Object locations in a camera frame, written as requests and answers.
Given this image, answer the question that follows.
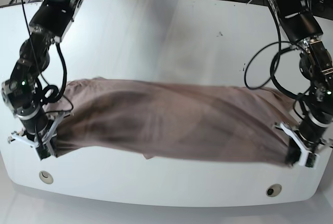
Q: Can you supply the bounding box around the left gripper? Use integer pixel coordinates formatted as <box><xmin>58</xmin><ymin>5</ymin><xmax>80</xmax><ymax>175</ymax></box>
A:
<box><xmin>275</xmin><ymin>113</ymin><xmax>332</xmax><ymax>167</ymax></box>

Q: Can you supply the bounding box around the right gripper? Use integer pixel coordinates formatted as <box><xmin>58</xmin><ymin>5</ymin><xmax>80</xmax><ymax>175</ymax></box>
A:
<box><xmin>8</xmin><ymin>110</ymin><xmax>71</xmax><ymax>148</ymax></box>

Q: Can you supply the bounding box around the mauve t-shirt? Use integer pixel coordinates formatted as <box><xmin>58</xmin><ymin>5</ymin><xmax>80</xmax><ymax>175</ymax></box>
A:
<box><xmin>45</xmin><ymin>78</ymin><xmax>297</xmax><ymax>166</ymax></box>

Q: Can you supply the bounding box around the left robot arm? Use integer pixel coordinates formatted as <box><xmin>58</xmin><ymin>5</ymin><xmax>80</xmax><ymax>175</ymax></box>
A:
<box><xmin>264</xmin><ymin>0</ymin><xmax>332</xmax><ymax>168</ymax></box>

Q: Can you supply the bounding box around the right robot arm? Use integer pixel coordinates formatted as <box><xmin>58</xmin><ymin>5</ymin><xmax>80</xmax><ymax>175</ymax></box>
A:
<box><xmin>1</xmin><ymin>0</ymin><xmax>83</xmax><ymax>147</ymax></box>

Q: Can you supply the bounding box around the left table grommet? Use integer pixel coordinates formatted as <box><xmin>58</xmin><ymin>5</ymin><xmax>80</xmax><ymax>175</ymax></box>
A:
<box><xmin>39</xmin><ymin>171</ymin><xmax>54</xmax><ymax>184</ymax></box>

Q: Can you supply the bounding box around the table grommet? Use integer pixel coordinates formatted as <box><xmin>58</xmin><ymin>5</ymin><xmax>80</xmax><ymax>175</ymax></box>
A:
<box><xmin>39</xmin><ymin>171</ymin><xmax>54</xmax><ymax>184</ymax></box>
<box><xmin>266</xmin><ymin>184</ymin><xmax>282</xmax><ymax>197</ymax></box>

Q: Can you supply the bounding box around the right table grommet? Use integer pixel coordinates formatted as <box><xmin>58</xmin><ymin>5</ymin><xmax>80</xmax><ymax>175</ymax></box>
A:
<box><xmin>266</xmin><ymin>184</ymin><xmax>282</xmax><ymax>197</ymax></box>

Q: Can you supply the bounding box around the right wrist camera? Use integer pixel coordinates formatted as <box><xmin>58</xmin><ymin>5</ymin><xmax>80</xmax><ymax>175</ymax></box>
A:
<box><xmin>36</xmin><ymin>138</ymin><xmax>58</xmax><ymax>160</ymax></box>

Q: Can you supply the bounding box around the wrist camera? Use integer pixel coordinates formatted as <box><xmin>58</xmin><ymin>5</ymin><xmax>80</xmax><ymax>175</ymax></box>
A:
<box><xmin>305</xmin><ymin>153</ymin><xmax>319</xmax><ymax>169</ymax></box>
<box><xmin>36</xmin><ymin>138</ymin><xmax>58</xmax><ymax>160</ymax></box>

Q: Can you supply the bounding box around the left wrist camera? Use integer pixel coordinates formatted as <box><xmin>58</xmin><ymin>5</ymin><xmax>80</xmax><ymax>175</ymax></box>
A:
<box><xmin>305</xmin><ymin>153</ymin><xmax>319</xmax><ymax>169</ymax></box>

